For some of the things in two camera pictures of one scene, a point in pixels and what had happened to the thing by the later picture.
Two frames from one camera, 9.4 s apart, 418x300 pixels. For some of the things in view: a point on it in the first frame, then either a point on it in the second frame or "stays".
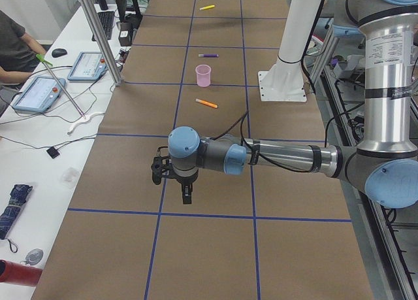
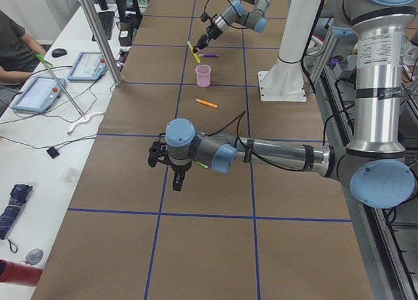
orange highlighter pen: [206, 103] stays
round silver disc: [34, 256] stays
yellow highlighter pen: [205, 7] → [195, 55]
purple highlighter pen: [208, 55] stays
